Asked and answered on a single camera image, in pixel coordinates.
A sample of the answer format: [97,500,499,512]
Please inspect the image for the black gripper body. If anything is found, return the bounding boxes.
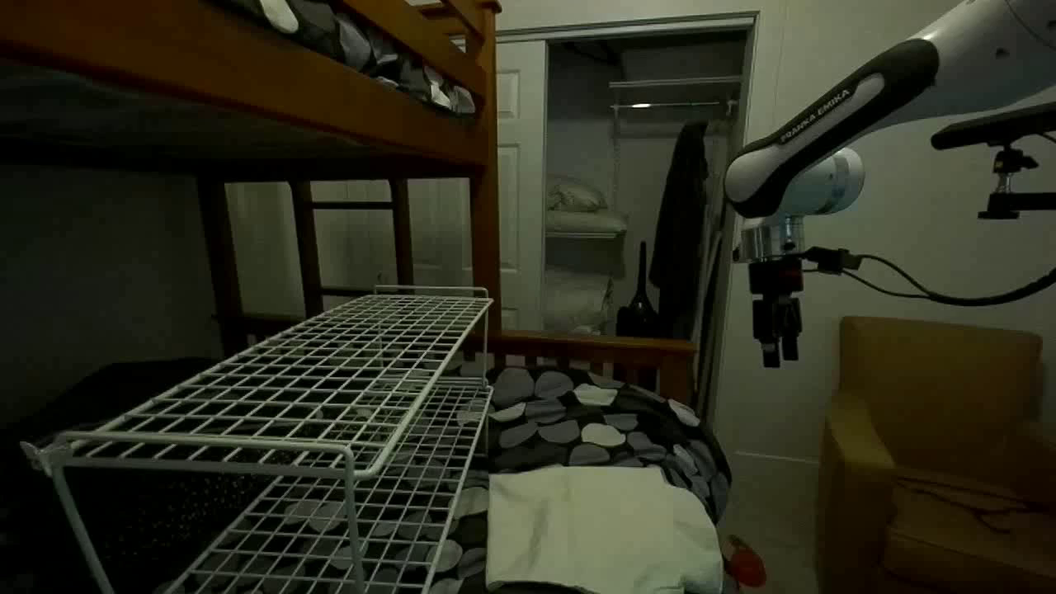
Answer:
[746,253,807,306]

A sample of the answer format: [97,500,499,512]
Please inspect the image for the white bedsheet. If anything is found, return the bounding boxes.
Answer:
[480,462,730,594]

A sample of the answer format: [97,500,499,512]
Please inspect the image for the dark hanging garment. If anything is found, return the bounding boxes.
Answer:
[645,118,711,339]

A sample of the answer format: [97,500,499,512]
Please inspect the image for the black hand brush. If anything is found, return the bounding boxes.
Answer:
[612,240,662,339]

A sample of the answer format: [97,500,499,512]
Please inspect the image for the mustard yellow armchair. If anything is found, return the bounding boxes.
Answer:
[814,313,1056,594]

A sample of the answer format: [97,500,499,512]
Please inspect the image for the stacked white linens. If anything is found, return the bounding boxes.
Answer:
[545,267,620,338]

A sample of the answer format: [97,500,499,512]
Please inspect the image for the white closet shelf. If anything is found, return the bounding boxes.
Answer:
[545,207,634,245]

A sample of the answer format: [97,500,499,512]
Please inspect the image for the closet rod shelf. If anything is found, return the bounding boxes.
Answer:
[607,70,742,126]

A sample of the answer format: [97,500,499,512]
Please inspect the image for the folded white linens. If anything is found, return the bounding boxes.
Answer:
[545,175,609,217]

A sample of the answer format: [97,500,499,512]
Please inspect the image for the small red object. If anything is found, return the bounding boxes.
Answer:
[726,537,773,594]

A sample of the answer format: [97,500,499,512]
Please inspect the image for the black duvet with grey spots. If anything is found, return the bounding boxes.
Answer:
[161,360,738,594]

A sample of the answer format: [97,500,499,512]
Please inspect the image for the white closet door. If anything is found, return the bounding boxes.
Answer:
[493,36,551,334]

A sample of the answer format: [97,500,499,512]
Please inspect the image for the grey patterned blanket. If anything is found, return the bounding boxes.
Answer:
[234,0,480,118]

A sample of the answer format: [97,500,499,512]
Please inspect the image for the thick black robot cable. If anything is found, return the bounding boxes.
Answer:
[801,245,1056,312]

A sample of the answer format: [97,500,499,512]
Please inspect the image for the black stereo camera on mount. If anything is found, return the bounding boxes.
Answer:
[926,101,1056,225]

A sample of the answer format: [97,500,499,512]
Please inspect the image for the white wire two-tier rack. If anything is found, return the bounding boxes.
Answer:
[18,280,499,594]

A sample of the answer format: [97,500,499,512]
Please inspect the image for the brown wooden bunk bed frame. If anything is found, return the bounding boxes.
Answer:
[0,0,698,407]

